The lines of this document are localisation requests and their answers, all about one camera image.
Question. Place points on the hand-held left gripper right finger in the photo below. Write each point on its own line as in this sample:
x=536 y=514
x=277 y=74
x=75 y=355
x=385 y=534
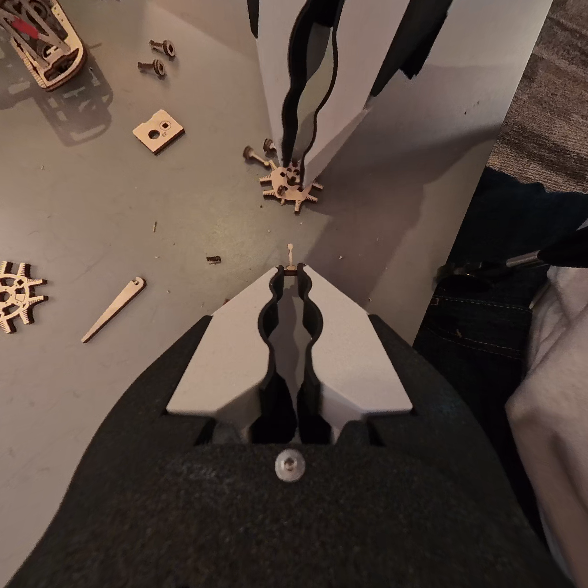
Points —
x=358 y=367

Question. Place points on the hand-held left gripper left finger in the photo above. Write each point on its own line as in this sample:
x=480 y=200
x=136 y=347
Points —
x=225 y=363

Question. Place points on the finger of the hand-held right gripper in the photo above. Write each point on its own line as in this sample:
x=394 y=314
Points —
x=358 y=59
x=275 y=69

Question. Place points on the pale wooden toothed spoke wheel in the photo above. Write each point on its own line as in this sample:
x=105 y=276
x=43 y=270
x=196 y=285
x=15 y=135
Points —
x=278 y=183

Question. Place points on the thin wooden pin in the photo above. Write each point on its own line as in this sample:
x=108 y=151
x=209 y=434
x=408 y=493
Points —
x=290 y=259

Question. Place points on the grey desk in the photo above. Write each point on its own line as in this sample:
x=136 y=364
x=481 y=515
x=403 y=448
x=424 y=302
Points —
x=138 y=206

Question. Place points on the wooden pin with round head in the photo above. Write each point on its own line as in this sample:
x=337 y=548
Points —
x=163 y=47
x=152 y=66

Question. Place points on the pointed wooden pick tool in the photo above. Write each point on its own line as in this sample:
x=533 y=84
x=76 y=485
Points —
x=115 y=310

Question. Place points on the person's dark jeans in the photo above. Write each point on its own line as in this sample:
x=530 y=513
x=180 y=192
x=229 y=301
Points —
x=473 y=321

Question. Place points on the square wooden plate with holes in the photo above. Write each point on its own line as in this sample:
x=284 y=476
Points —
x=147 y=138

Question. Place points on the person's white shirt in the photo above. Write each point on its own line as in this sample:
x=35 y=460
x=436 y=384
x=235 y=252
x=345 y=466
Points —
x=556 y=413

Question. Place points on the dark-edged wooden toothed wheel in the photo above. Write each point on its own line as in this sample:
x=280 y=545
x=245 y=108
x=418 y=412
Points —
x=28 y=299

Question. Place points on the wooden model frame with red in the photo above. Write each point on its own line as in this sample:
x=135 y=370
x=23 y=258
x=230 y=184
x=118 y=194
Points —
x=73 y=55

